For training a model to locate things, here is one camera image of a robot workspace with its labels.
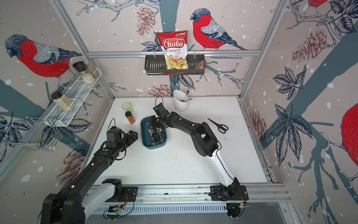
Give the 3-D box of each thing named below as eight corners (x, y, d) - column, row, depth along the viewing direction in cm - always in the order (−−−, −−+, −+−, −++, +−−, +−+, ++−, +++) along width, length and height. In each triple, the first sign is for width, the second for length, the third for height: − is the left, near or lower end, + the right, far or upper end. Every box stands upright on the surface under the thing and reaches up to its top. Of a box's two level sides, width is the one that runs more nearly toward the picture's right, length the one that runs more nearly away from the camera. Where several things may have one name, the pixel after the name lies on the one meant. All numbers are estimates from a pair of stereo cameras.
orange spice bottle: (131, 124, 104) (127, 117, 97) (127, 119, 107) (124, 112, 100) (136, 121, 105) (132, 115, 99) (132, 117, 108) (129, 110, 102)
